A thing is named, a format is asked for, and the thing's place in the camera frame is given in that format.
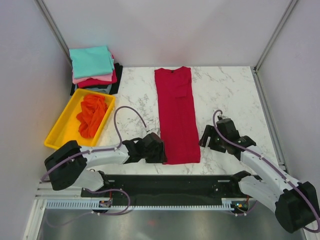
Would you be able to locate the crimson red t-shirt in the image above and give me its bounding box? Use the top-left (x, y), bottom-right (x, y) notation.
top-left (154, 66), bottom-right (201, 165)

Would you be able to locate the yellow plastic tray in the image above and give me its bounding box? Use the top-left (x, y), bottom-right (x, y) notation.
top-left (44, 88), bottom-right (116, 150)

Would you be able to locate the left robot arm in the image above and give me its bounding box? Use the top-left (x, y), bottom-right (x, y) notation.
top-left (44, 132), bottom-right (167, 191)

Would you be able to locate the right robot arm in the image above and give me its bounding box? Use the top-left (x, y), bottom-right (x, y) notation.
top-left (199, 118), bottom-right (320, 233)

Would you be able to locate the orange t-shirt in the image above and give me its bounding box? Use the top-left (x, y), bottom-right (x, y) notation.
top-left (76, 94), bottom-right (108, 139)

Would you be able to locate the folded black t-shirt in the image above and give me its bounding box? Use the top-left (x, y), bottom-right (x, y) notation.
top-left (83, 62), bottom-right (123, 95)

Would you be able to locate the folded grey-blue t-shirt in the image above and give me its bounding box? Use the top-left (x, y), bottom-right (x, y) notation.
top-left (85, 84), bottom-right (112, 95)

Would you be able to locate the folded pink t-shirt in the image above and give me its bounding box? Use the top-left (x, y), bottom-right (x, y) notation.
top-left (72, 73), bottom-right (113, 84)

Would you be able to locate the folded red t-shirt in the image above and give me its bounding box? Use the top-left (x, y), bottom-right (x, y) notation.
top-left (76, 70), bottom-right (118, 89)

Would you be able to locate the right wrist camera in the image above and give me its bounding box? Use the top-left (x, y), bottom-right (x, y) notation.
top-left (217, 113), bottom-right (226, 121)

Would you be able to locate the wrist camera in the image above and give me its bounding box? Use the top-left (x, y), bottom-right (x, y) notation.
top-left (217, 113), bottom-right (226, 121)
top-left (146, 127), bottom-right (161, 136)

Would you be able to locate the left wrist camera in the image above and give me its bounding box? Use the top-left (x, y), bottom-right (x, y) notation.
top-left (146, 127), bottom-right (161, 136)

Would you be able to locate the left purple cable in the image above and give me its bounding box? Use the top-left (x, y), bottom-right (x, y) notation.
top-left (41, 106), bottom-right (150, 183)

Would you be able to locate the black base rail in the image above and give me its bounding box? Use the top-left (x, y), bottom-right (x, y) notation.
top-left (81, 175), bottom-right (247, 205)

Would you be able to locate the white slotted cable duct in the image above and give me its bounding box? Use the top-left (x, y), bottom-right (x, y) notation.
top-left (45, 198), bottom-right (240, 211)

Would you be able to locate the aluminium front rail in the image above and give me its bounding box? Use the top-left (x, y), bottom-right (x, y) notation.
top-left (35, 182), bottom-right (82, 200)

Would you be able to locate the right aluminium frame post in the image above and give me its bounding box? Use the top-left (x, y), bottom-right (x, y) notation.
top-left (253, 0), bottom-right (300, 73)

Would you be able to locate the aluminium frame post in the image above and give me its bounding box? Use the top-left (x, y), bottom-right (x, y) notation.
top-left (34, 0), bottom-right (72, 66)
top-left (253, 0), bottom-right (300, 73)

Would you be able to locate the left aluminium frame post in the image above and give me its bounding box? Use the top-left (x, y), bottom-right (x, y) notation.
top-left (34, 0), bottom-right (72, 66)

